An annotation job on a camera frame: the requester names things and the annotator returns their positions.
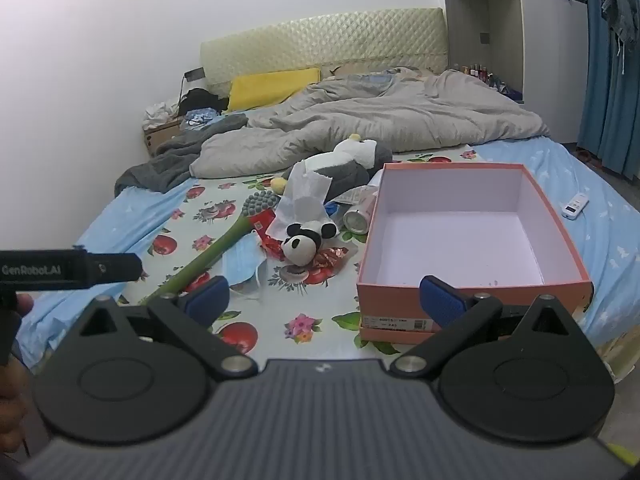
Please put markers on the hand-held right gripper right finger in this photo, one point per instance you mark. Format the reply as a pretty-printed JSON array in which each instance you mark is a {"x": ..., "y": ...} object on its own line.
[{"x": 440, "y": 305}]

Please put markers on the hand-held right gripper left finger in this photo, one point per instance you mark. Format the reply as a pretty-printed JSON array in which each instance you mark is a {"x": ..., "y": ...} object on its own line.
[{"x": 210, "y": 296}]

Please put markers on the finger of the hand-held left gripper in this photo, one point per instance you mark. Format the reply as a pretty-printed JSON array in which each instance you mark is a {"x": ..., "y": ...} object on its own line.
[{"x": 117, "y": 266}]

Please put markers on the pink cardboard shoe box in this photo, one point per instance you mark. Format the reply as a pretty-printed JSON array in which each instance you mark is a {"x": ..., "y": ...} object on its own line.
[{"x": 400, "y": 300}]

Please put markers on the blue face mask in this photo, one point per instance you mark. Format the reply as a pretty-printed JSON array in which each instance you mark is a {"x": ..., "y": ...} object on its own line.
[{"x": 240, "y": 265}]

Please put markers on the small panda plush toy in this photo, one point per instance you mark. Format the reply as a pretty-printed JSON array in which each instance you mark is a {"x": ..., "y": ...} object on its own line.
[{"x": 297, "y": 249}]

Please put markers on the red foil wrapper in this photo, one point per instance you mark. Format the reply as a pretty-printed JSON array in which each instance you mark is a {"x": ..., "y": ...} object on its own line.
[
  {"x": 272, "y": 249},
  {"x": 327, "y": 259}
]

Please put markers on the white translucent plastic bag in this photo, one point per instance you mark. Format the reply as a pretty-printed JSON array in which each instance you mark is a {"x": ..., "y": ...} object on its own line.
[{"x": 300, "y": 195}]

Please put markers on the person's left hand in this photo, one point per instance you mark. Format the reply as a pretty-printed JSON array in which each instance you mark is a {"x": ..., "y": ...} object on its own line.
[{"x": 12, "y": 400}]

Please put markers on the dark grey blanket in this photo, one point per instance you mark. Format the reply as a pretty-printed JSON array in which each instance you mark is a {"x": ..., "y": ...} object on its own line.
[{"x": 165, "y": 165}]

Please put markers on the silver drink can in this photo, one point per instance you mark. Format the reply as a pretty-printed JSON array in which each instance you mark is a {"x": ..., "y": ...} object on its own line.
[{"x": 357, "y": 217}]

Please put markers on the brown cardboard box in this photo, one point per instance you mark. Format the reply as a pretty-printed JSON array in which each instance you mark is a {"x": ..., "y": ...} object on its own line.
[{"x": 160, "y": 140}]

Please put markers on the clear printed wrapper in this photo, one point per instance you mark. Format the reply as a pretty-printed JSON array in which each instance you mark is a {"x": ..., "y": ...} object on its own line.
[{"x": 350, "y": 195}]

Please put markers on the light blue bed sheet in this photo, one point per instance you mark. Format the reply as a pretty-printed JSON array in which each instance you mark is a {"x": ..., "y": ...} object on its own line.
[{"x": 590, "y": 260}]

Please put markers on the white crumpled cloth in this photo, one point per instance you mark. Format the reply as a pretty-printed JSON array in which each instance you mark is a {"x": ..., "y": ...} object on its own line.
[{"x": 160, "y": 115}]

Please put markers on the grey white penguin plush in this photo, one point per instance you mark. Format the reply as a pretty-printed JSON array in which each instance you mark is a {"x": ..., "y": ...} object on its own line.
[{"x": 345, "y": 170}]

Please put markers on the white remote control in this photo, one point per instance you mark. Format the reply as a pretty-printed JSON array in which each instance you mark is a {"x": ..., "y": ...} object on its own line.
[{"x": 575, "y": 206}]

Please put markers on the blue printed cloth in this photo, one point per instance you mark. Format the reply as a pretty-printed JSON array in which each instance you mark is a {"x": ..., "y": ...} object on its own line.
[{"x": 200, "y": 119}]

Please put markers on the black bag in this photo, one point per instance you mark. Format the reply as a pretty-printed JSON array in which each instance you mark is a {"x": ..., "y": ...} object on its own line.
[{"x": 200, "y": 100}]

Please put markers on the grey duvet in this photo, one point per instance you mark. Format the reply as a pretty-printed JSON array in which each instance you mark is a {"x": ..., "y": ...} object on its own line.
[{"x": 375, "y": 115}]

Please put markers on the red slipper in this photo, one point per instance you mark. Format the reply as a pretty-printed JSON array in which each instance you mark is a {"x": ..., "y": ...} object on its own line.
[{"x": 585, "y": 156}]

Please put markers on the yellow pillow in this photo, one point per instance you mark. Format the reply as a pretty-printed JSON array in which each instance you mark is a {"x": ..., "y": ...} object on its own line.
[{"x": 270, "y": 87}]

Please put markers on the dark blue box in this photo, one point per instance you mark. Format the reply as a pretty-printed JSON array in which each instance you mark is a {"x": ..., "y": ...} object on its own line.
[{"x": 507, "y": 91}]

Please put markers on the yellow green object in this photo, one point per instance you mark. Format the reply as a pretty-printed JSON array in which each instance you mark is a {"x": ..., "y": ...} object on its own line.
[{"x": 622, "y": 452}]

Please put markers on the row of small bottles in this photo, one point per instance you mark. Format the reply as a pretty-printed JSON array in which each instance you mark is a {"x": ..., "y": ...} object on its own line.
[{"x": 475, "y": 71}]

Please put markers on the blue curtain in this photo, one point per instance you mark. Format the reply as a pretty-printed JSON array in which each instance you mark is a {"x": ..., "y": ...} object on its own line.
[{"x": 610, "y": 110}]

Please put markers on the white wardrobe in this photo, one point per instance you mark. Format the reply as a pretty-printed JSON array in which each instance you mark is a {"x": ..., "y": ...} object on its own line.
[{"x": 545, "y": 50}]

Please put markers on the cream quilted headboard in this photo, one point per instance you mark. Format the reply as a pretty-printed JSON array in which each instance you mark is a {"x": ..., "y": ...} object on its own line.
[{"x": 325, "y": 40}]

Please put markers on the small dark wall device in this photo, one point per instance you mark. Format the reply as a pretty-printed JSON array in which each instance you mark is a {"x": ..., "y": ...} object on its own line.
[{"x": 194, "y": 73}]

